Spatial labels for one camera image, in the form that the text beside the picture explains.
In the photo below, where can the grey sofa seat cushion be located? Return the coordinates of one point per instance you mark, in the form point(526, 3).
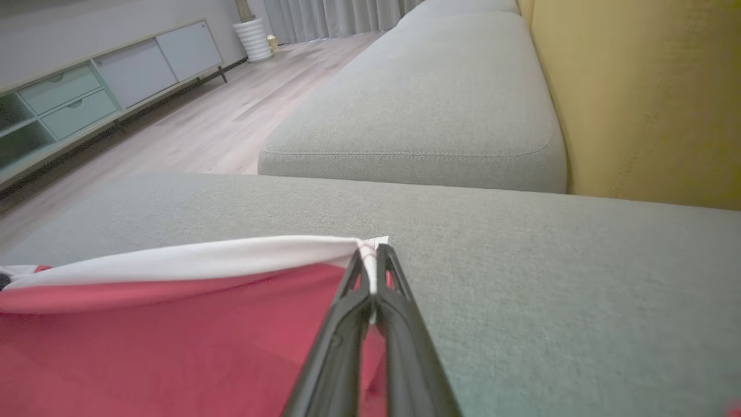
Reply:
point(463, 8)
point(434, 104)

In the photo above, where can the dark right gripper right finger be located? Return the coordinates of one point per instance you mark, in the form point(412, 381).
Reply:
point(411, 359)

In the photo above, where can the red white polo shirt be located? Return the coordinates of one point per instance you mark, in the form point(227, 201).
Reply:
point(145, 347)

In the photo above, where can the white ribbed plant pot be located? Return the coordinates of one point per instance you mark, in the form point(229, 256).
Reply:
point(253, 40)

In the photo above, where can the grey sofa seat cushions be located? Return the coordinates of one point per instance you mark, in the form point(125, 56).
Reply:
point(579, 289)

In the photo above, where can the brown plant trunk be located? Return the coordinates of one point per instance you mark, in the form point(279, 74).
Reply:
point(244, 8)

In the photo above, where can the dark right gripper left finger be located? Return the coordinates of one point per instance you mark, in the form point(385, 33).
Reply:
point(341, 347)

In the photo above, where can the grey pleated curtain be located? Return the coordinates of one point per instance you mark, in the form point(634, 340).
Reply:
point(336, 17)

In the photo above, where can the low grey green sideboard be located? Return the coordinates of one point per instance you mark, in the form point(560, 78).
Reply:
point(133, 69)

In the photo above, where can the small golden ornament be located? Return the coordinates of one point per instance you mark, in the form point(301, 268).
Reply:
point(272, 44)

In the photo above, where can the yellow sofa back cushion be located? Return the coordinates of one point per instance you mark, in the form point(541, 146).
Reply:
point(637, 98)

